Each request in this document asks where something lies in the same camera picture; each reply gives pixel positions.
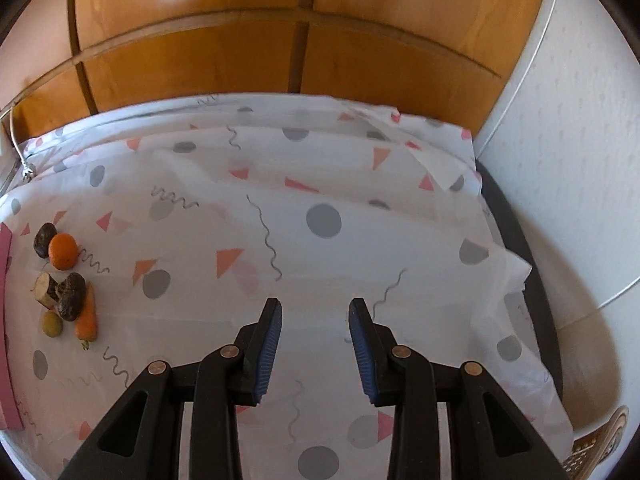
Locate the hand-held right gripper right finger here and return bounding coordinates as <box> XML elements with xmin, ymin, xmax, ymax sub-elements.
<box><xmin>348</xmin><ymin>297</ymin><xmax>571</xmax><ymax>480</ymax></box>

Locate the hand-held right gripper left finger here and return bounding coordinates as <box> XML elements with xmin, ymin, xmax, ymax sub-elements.
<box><xmin>59</xmin><ymin>297</ymin><xmax>283</xmax><ymax>480</ymax></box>

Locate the carrot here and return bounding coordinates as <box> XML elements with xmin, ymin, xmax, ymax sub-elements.
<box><xmin>75</xmin><ymin>281</ymin><xmax>99</xmax><ymax>351</ymax></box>

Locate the dark round fruit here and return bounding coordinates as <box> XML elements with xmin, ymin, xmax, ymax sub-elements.
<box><xmin>55</xmin><ymin>273</ymin><xmax>87</xmax><ymax>322</ymax></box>
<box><xmin>33</xmin><ymin>222</ymin><xmax>57</xmax><ymax>260</ymax></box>

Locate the small yellow fruit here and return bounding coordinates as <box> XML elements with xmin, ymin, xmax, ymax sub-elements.
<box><xmin>41</xmin><ymin>310</ymin><xmax>64</xmax><ymax>338</ymax></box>

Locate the orange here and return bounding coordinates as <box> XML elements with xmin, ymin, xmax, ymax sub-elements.
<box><xmin>48</xmin><ymin>233</ymin><xmax>79</xmax><ymax>271</ymax></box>

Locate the cut dark-skinned pale piece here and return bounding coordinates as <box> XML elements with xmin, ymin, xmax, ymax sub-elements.
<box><xmin>34</xmin><ymin>272</ymin><xmax>63</xmax><ymax>309</ymax></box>

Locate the pink-edged shallow cardboard box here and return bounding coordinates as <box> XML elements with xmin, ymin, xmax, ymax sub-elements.
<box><xmin>0</xmin><ymin>222</ymin><xmax>25</xmax><ymax>431</ymax></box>

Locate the white patterned tablecloth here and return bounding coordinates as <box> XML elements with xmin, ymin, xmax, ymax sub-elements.
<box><xmin>0</xmin><ymin>92</ymin><xmax>573</xmax><ymax>480</ymax></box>

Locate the tan woven basket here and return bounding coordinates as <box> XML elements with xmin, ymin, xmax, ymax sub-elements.
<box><xmin>565</xmin><ymin>405</ymin><xmax>632</xmax><ymax>480</ymax></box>

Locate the white power cord with plug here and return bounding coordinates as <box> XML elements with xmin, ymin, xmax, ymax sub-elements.
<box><xmin>7</xmin><ymin>105</ymin><xmax>37</xmax><ymax>182</ymax></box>

